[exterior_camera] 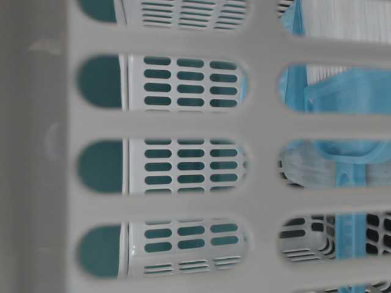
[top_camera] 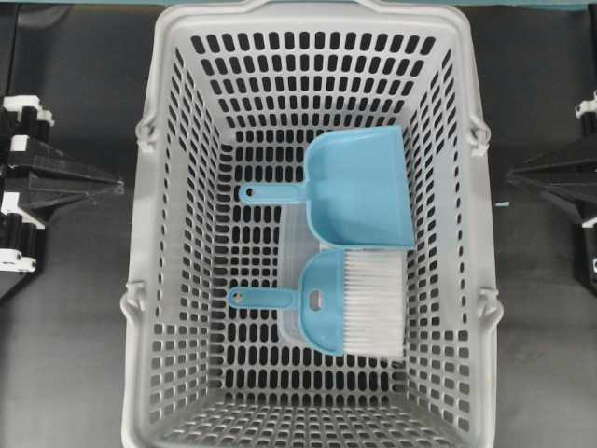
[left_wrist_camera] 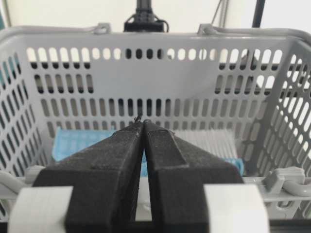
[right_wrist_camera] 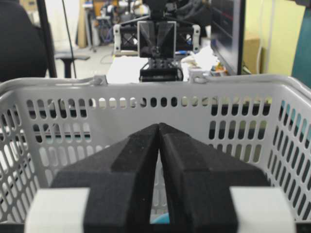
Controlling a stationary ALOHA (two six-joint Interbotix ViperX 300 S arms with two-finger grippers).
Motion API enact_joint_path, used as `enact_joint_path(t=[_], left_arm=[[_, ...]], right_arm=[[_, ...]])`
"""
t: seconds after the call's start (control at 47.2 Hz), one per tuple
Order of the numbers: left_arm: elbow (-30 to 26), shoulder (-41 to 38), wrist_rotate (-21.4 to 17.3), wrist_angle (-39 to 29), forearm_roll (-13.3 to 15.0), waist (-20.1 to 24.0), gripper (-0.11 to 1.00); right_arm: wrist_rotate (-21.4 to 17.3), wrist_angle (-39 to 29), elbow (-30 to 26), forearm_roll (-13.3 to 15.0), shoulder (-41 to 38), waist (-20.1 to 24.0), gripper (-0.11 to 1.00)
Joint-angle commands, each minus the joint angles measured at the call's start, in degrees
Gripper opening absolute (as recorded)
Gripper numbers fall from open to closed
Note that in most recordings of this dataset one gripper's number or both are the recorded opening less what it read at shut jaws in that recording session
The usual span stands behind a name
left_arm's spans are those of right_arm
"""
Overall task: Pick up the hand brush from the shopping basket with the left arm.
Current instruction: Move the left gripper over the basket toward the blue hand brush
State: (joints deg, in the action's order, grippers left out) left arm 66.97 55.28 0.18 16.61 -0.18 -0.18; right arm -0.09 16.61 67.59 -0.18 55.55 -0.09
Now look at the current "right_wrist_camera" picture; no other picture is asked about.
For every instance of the white crumpled cloth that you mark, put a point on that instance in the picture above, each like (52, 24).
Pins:
(204, 59)

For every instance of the black and white opposite gripper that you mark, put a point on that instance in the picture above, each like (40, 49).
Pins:
(158, 41)

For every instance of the brown cardboard box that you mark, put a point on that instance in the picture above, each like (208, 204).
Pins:
(251, 45)

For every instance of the light blue object in basket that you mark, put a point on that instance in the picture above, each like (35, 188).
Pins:
(160, 218)

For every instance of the dark computer monitor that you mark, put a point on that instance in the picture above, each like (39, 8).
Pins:
(227, 33)

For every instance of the grey plastic shopping basket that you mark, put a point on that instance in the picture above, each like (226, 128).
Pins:
(47, 124)

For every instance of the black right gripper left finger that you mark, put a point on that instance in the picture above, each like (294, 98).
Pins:
(108, 192)

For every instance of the black office chair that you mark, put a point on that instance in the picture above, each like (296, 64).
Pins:
(22, 50)

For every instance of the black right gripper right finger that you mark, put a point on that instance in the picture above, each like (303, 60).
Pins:
(214, 192)

